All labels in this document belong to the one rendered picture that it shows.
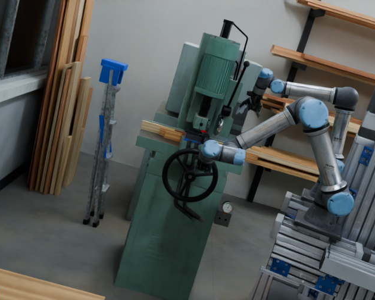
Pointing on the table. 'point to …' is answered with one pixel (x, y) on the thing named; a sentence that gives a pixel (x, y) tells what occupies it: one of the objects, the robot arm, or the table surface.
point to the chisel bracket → (200, 122)
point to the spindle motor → (216, 68)
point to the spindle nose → (205, 106)
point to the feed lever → (234, 92)
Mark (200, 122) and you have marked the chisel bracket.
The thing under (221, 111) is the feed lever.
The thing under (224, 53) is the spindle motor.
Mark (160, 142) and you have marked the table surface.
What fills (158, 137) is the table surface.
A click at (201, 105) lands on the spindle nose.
